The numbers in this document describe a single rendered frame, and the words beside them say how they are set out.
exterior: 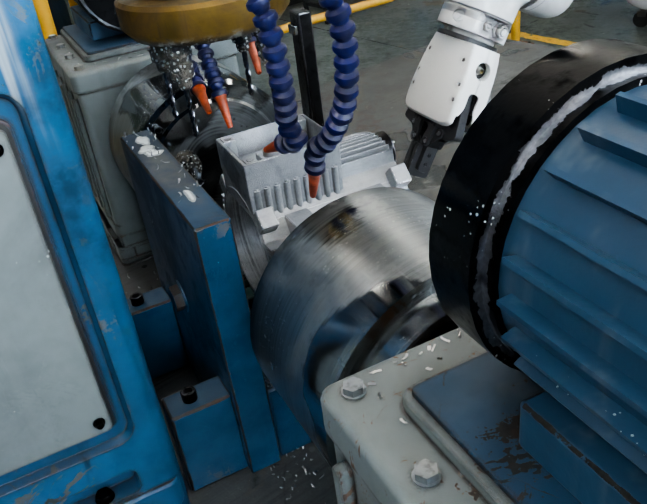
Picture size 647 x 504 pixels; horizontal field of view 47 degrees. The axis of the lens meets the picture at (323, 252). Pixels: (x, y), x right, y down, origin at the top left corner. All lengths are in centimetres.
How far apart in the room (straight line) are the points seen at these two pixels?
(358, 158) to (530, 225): 59
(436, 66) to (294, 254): 35
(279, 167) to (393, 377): 42
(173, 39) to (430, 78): 32
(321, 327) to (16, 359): 28
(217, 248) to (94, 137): 59
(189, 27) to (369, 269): 30
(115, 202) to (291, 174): 54
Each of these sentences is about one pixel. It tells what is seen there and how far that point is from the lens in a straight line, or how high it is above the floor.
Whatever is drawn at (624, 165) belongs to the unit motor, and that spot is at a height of 134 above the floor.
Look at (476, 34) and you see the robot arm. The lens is 90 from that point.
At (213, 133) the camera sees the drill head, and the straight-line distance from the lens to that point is 110.
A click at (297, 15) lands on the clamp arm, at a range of 101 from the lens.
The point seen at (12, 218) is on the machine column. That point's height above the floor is 123.
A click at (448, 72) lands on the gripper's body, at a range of 90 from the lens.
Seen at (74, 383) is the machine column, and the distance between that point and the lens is 74.
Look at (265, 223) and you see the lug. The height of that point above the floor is 108.
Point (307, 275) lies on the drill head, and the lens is 64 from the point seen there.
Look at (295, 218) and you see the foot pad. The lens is 86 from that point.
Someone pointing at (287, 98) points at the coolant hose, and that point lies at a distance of 69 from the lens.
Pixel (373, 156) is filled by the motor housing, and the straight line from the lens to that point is 92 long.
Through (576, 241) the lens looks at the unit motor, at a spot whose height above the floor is 132.
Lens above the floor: 149
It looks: 32 degrees down
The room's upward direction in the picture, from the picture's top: 8 degrees counter-clockwise
